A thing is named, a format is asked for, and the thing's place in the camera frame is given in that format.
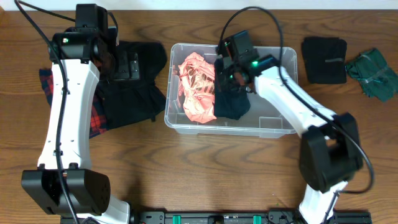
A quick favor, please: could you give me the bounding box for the dark navy shirt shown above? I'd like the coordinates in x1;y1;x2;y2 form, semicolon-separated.
213;58;251;121

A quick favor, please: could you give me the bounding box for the pink shirt with gold letters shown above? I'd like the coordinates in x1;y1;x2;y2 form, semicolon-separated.
178;52;216;124

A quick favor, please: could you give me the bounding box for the black shirt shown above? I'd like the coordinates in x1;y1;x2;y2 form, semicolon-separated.
302;37;347;84

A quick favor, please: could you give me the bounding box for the dark green shirt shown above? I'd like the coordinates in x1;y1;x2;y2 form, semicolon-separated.
345;48;397;102

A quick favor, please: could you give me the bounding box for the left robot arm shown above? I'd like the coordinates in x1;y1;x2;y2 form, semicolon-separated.
21;4;140;224

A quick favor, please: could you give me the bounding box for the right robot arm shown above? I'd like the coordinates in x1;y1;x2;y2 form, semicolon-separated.
215;30;363;223

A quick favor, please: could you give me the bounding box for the large black folded garment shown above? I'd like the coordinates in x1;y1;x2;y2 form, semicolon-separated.
96;41;167;129

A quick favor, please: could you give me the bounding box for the clear plastic storage bin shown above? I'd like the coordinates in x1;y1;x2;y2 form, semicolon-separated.
164;43;296;138

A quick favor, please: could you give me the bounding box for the red navy plaid shirt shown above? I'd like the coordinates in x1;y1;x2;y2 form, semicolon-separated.
39;68;109;138

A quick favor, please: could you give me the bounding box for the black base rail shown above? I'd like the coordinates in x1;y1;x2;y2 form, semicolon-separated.
129;209;373;224

